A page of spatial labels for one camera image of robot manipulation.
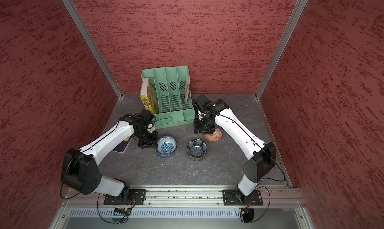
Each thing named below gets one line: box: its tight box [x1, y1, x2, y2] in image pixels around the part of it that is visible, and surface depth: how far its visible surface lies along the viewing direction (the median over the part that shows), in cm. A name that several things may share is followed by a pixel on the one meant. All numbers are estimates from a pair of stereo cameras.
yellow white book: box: [140, 77, 159, 114], surface depth 90 cm
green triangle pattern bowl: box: [188, 154, 207, 161], surface depth 82 cm
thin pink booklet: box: [184, 75, 190, 104], surface depth 106 cm
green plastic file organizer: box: [141, 66, 196, 129], surface depth 109 cm
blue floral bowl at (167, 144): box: [156, 135, 178, 157], surface depth 86 cm
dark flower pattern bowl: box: [186, 139, 208, 159], surface depth 85 cm
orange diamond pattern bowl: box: [204, 128, 222, 143], surface depth 97 cm
